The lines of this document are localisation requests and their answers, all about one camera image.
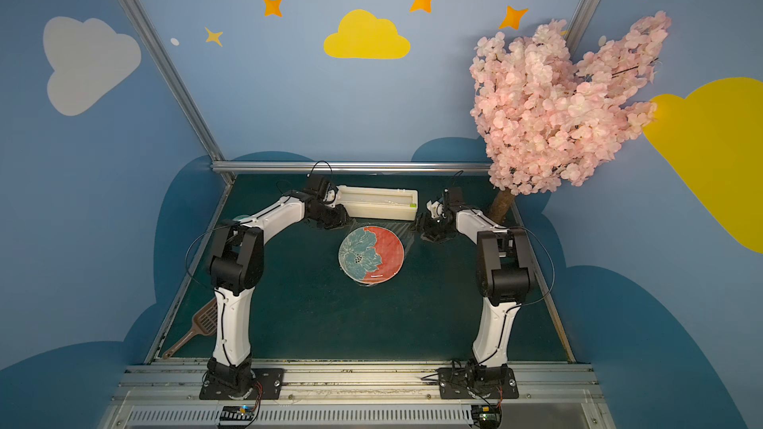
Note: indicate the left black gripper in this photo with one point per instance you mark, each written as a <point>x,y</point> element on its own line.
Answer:
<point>333,214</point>

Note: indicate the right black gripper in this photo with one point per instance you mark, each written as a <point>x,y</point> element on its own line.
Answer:
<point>432,224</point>

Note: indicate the white plastic wrap dispenser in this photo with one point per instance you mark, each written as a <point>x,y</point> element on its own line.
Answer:
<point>378,203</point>

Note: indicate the clear plastic wrap sheet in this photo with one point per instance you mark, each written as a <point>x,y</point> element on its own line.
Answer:
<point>401,228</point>

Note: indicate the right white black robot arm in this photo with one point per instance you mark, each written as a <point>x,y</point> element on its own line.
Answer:
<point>503,287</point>

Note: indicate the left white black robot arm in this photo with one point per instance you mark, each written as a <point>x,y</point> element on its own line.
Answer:
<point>237,265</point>

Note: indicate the red and teal floral plate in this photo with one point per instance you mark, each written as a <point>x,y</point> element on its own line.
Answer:
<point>371,255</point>

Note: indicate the pink artificial blossom tree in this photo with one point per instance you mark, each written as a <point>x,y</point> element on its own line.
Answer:
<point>547,120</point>

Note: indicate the brown slotted spatula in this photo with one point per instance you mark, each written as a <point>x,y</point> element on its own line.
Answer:
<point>204,323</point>

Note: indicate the right small circuit board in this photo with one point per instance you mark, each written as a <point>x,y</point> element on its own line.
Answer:
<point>485,417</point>

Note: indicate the small circuit board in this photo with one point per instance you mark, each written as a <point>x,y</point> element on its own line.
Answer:
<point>237,416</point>
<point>485,417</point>

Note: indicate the left small circuit board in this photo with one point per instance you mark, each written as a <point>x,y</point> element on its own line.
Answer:
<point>237,416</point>

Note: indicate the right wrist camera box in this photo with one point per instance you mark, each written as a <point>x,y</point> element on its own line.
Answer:
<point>450,202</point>

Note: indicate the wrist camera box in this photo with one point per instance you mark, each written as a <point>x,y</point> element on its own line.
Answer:
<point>450,202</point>
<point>321,187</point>

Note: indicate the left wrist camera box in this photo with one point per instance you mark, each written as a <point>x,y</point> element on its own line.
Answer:
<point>321,187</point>

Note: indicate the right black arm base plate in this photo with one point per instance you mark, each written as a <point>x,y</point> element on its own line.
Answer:
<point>477,382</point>

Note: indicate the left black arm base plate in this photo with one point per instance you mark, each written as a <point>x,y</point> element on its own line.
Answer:
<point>242,383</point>

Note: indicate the aluminium front rail frame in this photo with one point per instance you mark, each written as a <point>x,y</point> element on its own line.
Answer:
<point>358,394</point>

